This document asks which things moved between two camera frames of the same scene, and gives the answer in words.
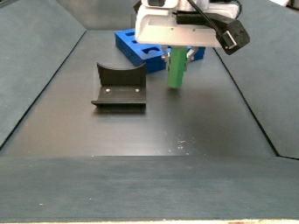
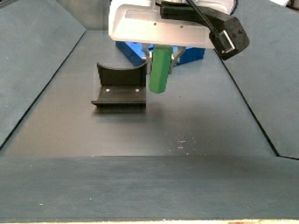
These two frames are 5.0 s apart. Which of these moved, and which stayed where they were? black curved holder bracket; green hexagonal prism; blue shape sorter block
Moved: green hexagonal prism
Stayed: black curved holder bracket; blue shape sorter block
